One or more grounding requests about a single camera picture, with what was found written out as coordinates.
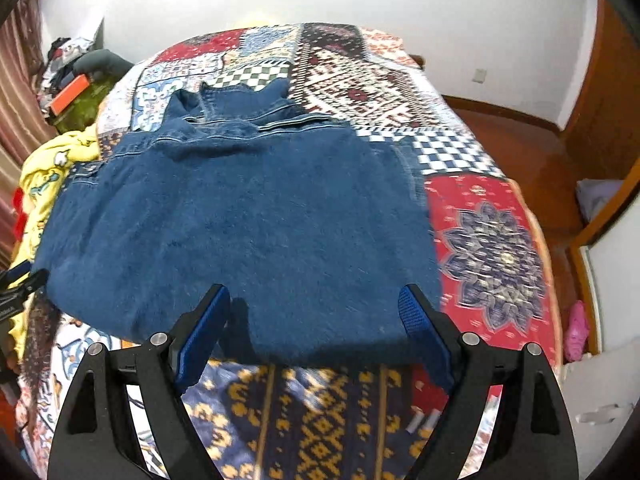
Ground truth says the green cloth covered table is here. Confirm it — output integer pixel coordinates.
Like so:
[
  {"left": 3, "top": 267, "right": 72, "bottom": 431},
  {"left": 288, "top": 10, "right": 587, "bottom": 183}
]
[{"left": 54, "top": 77, "right": 122, "bottom": 136}]

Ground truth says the pink slipper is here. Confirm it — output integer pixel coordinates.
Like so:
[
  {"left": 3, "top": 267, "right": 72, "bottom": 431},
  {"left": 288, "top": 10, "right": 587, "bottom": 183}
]
[{"left": 564, "top": 301, "right": 591, "bottom": 361}]

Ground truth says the yellow cartoon blanket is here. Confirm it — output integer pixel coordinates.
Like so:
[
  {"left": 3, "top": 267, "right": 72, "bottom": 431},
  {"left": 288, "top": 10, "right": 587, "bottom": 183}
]
[{"left": 7, "top": 125, "right": 107, "bottom": 356}]

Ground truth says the patchwork printed bedspread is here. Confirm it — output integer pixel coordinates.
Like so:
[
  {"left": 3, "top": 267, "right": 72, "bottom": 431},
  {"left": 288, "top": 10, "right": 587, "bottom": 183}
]
[{"left": 15, "top": 22, "right": 563, "bottom": 480}]

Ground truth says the red plush toy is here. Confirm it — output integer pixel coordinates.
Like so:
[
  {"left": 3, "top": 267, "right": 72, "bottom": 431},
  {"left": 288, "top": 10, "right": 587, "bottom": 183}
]
[{"left": 9, "top": 187, "right": 27, "bottom": 242}]

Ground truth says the orange box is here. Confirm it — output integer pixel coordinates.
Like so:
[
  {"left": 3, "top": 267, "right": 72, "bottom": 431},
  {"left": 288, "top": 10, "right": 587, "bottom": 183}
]
[{"left": 50, "top": 74, "right": 90, "bottom": 113}]

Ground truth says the blue denim jacket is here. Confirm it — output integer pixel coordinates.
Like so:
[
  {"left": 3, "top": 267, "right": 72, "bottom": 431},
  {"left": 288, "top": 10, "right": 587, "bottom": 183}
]
[{"left": 32, "top": 80, "right": 443, "bottom": 361}]

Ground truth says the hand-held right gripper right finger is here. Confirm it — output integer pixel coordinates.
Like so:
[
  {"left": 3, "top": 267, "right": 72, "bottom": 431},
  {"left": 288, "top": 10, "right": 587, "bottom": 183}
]
[{"left": 397, "top": 284, "right": 581, "bottom": 480}]

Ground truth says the brown wooden door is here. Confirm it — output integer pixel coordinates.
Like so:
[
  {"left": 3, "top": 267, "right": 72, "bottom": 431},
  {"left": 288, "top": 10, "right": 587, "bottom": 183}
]
[{"left": 562, "top": 0, "right": 640, "bottom": 182}]

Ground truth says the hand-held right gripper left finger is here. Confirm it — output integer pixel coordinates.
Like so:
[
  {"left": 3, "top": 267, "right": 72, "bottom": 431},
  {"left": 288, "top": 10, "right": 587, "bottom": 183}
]
[{"left": 47, "top": 284, "right": 232, "bottom": 480}]

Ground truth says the grey cushion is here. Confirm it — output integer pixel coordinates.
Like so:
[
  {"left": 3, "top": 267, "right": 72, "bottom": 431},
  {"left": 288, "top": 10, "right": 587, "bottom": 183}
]
[{"left": 72, "top": 50, "right": 136, "bottom": 79}]

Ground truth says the pile of clutter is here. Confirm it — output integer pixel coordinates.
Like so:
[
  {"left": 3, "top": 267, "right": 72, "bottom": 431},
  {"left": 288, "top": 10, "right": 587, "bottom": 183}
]
[{"left": 42, "top": 35, "right": 106, "bottom": 111}]

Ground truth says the pale purple cloth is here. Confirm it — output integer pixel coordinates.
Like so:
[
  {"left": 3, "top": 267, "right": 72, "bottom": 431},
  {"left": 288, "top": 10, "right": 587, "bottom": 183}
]
[{"left": 575, "top": 178, "right": 626, "bottom": 226}]

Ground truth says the white carton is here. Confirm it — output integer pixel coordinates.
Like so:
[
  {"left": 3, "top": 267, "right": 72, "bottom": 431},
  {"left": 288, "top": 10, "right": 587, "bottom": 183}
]
[{"left": 559, "top": 345, "right": 640, "bottom": 461}]

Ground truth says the striped brown curtain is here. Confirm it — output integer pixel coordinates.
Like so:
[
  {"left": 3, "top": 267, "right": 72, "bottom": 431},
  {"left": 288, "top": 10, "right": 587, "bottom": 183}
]
[{"left": 0, "top": 0, "right": 57, "bottom": 256}]

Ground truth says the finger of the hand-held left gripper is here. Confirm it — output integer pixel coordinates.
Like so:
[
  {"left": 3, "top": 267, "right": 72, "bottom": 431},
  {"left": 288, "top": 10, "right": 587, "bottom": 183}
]
[{"left": 0, "top": 267, "right": 51, "bottom": 305}]

